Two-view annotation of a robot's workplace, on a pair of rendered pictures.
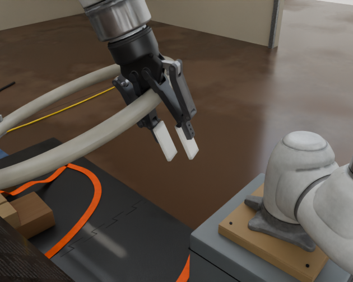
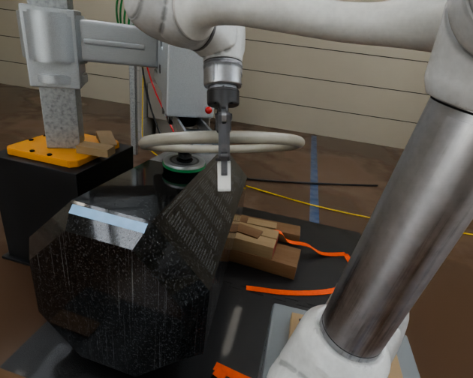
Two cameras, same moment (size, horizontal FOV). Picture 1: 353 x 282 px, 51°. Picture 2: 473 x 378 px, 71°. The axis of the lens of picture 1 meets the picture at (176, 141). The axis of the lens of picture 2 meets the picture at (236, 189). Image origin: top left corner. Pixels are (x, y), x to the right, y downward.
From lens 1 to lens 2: 0.66 m
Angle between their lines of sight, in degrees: 51
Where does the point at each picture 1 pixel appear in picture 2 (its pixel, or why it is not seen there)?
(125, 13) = (210, 71)
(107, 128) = (174, 134)
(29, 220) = (278, 261)
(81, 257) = not seen: hidden behind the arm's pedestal
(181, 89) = (221, 132)
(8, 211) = (269, 244)
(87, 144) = (162, 137)
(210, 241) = (275, 318)
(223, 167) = not seen: outside the picture
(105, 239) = not seen: hidden behind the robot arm
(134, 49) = (210, 96)
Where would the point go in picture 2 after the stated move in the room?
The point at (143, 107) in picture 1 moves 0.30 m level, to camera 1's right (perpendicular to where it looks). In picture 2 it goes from (201, 134) to (275, 189)
